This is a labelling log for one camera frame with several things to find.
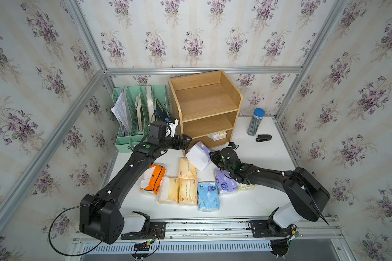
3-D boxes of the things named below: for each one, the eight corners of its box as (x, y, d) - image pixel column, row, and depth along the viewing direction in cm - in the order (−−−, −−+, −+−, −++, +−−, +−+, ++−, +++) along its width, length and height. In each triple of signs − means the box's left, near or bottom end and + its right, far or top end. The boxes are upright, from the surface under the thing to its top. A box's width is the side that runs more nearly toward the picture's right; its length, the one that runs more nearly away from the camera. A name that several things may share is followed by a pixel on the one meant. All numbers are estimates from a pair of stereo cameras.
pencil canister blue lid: (246, 135, 112) (254, 114, 97) (247, 127, 116) (255, 107, 102) (256, 136, 111) (265, 116, 96) (256, 129, 115) (265, 108, 101)
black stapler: (256, 141, 109) (257, 138, 107) (254, 137, 111) (256, 134, 109) (271, 141, 109) (272, 138, 107) (269, 137, 112) (271, 134, 109)
